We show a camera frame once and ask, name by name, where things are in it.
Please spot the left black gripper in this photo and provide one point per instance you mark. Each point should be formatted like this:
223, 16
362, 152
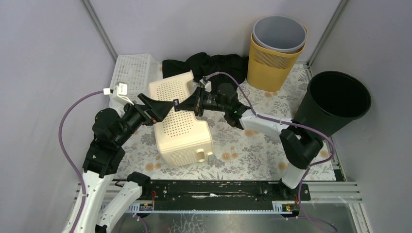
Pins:
146, 113

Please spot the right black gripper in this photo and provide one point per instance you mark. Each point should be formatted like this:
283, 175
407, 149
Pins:
194, 103

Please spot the cream plastic basket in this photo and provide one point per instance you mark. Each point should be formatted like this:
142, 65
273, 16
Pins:
181, 138

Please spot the white perforated plastic basket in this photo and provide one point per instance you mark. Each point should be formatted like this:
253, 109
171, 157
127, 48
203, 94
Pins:
137, 71

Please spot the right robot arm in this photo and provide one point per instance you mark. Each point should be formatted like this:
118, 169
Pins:
300, 145

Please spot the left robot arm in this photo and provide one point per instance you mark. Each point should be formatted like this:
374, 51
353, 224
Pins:
100, 165

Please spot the black cloth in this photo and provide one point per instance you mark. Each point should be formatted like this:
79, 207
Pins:
201, 64

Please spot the floral tablecloth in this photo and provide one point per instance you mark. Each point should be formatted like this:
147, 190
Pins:
238, 155

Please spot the yellow wastebasket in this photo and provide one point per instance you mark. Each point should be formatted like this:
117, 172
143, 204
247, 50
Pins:
267, 69

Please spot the grey plastic bin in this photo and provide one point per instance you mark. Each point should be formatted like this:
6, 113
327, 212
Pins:
280, 33

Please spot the black round bucket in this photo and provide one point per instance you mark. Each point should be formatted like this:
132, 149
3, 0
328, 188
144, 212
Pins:
333, 99

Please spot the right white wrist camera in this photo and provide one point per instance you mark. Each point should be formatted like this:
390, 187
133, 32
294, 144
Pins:
206, 84

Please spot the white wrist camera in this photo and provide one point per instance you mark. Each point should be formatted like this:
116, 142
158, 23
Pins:
206, 84
118, 95

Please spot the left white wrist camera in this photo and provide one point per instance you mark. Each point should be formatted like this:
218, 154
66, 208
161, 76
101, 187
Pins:
118, 95

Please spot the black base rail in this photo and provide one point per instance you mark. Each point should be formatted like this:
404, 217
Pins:
207, 195

